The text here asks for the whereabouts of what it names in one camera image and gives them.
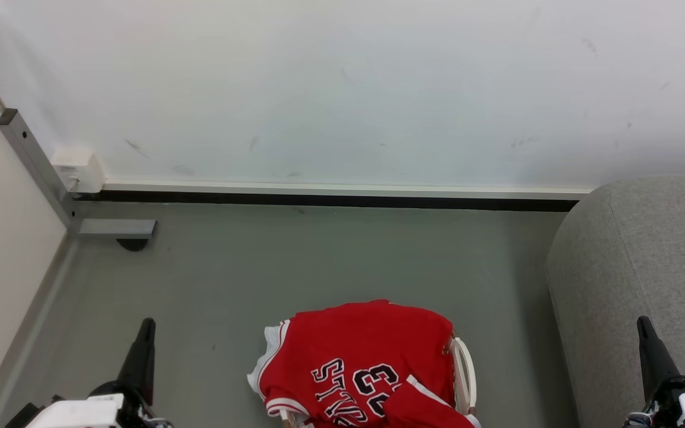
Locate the red shorts with white stripes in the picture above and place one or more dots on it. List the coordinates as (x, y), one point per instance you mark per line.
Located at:
(420, 407)

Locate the red basketball jersey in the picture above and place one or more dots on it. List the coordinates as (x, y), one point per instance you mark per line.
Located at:
(348, 339)

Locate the black round frame foot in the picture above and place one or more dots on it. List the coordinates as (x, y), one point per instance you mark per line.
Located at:
(133, 244)

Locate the grey metal frame post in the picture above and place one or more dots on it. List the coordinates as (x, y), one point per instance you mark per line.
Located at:
(45, 172)

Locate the grey fabric sofa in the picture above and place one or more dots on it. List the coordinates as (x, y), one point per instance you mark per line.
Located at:
(640, 261)

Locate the white laundry basket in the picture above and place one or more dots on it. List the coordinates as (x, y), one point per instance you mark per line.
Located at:
(466, 368)

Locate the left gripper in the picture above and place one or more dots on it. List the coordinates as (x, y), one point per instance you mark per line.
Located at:
(90, 411)

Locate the white wall socket box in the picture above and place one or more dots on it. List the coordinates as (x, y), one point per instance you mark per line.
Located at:
(78, 169)

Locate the white and black baseboard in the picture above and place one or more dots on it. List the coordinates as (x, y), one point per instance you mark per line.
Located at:
(342, 195)

